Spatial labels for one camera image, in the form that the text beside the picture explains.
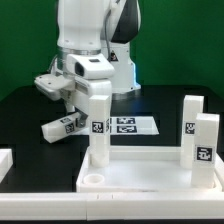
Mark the white front rail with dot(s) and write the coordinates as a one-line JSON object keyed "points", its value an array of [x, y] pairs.
{"points": [[111, 206]]}

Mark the white desk top tray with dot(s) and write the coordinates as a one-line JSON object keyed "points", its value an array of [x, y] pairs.
{"points": [[140, 169]]}

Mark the white left corner block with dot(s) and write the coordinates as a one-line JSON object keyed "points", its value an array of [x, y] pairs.
{"points": [[6, 162]]}

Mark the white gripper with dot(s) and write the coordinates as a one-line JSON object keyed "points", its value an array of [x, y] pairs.
{"points": [[83, 77]]}

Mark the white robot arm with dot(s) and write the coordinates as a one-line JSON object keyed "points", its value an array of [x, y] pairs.
{"points": [[93, 54]]}

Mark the white marker plate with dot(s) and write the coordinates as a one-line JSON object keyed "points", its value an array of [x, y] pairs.
{"points": [[133, 125]]}

